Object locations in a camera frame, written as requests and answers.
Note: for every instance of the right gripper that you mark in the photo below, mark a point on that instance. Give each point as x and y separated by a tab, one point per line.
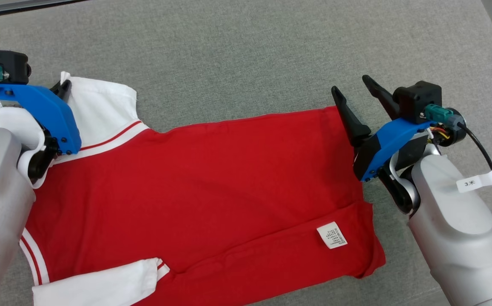
447	129

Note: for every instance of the red white jersey shirt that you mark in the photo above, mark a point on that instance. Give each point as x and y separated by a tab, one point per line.
207	191

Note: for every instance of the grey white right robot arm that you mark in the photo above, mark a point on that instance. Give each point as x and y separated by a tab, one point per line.
462	238

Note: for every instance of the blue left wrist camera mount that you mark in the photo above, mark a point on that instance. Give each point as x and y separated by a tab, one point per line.
50	114

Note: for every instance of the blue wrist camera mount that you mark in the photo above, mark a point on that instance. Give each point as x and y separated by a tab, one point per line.
50	114
392	140

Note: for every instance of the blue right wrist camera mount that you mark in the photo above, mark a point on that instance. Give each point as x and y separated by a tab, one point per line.
392	140

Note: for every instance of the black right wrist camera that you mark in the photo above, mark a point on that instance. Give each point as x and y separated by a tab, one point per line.
416	100

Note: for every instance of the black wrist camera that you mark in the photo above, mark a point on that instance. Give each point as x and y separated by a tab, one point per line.
416	100
7	66

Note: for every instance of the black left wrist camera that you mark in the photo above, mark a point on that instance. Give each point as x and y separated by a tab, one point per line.
7	66

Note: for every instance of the teal right camera connector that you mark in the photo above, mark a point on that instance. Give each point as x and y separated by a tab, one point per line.
437	114

